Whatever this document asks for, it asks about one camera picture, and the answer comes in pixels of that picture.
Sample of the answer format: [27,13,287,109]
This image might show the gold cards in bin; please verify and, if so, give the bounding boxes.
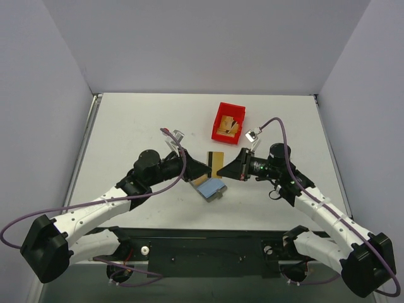
[217,116,239,138]

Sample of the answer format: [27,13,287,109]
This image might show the purple cable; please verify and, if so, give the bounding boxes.
[258,117,398,297]
[1,127,187,287]

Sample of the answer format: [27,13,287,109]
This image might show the grey card holder wallet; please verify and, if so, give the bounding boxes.
[191,178,227,203]

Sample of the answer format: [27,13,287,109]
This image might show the gold card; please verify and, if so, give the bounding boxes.
[191,177,208,187]
[207,151,224,179]

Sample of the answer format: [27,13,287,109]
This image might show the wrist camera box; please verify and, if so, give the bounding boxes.
[163,128,184,153]
[245,128,262,153]

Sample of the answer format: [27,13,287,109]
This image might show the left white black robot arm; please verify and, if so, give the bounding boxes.
[20,150,211,283]

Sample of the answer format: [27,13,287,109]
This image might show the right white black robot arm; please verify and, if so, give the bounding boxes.
[217,143,396,297]

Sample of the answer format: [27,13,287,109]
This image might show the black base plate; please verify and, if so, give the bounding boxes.
[91,227,319,279]

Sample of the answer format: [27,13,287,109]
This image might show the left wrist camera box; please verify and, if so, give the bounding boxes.
[163,128,184,153]

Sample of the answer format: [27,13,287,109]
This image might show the red plastic bin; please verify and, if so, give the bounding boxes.
[211,102,246,145]

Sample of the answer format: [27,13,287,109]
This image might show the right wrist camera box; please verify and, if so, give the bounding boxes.
[245,128,262,153]

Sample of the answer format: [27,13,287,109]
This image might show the aluminium table frame rail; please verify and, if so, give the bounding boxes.
[26,93,103,303]

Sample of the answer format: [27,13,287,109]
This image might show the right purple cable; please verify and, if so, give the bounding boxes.
[258,117,398,297]

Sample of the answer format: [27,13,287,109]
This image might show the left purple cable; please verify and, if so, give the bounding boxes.
[1,127,187,287]

